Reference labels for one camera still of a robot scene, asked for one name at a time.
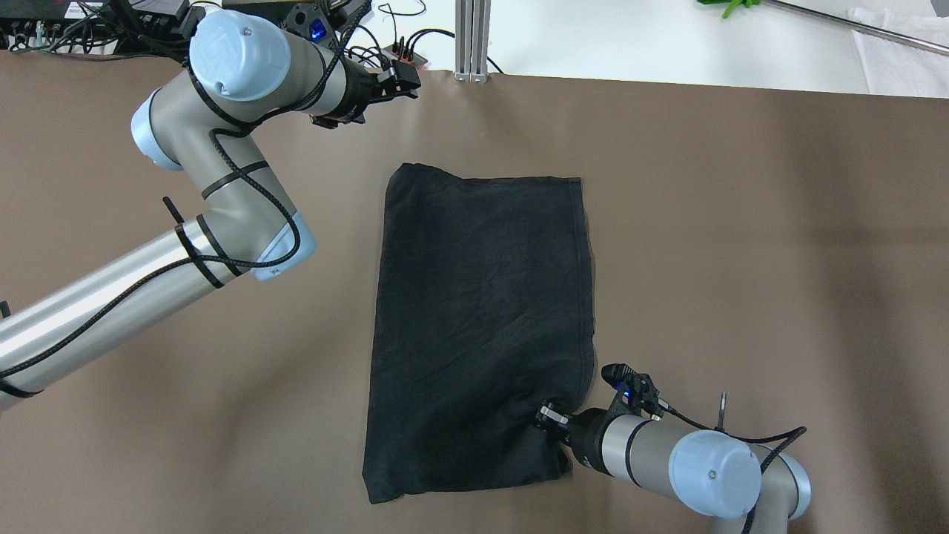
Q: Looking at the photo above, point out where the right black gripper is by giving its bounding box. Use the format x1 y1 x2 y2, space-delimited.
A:
535 400 607 471

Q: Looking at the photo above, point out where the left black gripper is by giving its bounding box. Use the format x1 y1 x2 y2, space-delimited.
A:
311 59 423 128

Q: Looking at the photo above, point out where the black graphic t-shirt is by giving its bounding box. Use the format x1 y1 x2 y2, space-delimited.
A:
362 163 596 504

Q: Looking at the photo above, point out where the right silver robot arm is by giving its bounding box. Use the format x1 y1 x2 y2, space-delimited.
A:
535 402 813 533

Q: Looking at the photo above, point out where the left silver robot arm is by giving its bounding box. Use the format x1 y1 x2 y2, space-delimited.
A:
2 1 420 410

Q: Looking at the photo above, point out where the power strip with plugs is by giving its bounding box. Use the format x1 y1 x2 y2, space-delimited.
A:
368 42 429 71

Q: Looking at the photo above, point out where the aluminium frame post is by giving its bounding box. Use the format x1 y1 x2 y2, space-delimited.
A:
454 0 491 85

